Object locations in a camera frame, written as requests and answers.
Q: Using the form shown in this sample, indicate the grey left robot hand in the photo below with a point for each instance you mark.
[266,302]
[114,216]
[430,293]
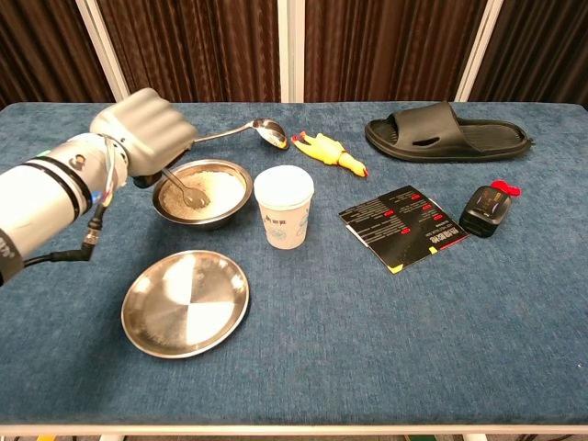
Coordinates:
[147,128]

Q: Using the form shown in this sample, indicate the white printed paper cup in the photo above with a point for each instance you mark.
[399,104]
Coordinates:
[280,220]

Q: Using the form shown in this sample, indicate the yellow rubber chicken toy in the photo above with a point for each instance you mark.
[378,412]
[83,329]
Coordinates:
[326,148]

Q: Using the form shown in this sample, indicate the dark brown pleated curtain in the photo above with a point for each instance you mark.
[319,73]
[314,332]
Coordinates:
[41,46]
[542,46]
[197,46]
[386,46]

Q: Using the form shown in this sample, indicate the black rubber slipper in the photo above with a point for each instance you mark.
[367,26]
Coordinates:
[427,121]

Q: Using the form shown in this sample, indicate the white partition post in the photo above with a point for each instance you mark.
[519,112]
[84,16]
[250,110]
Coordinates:
[480,50]
[291,50]
[103,50]

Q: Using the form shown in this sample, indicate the white rice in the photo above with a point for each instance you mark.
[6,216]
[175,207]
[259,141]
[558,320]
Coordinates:
[225,188]

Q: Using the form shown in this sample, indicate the round stainless steel plate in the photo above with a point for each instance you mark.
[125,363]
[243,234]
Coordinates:
[184,303]

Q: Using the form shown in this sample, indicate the stainless steel bowl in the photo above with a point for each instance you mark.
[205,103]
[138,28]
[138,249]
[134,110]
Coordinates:
[202,223]

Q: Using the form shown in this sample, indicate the blue fabric table cover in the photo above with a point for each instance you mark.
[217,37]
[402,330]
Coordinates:
[367,344]

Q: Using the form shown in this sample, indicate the white table frame edge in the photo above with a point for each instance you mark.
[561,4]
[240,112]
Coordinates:
[294,431]

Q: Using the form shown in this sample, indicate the black printed leaflet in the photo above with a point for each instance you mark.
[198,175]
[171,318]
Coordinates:
[404,229]

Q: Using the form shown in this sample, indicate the small black electronic device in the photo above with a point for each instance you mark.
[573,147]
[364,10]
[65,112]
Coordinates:
[484,211]

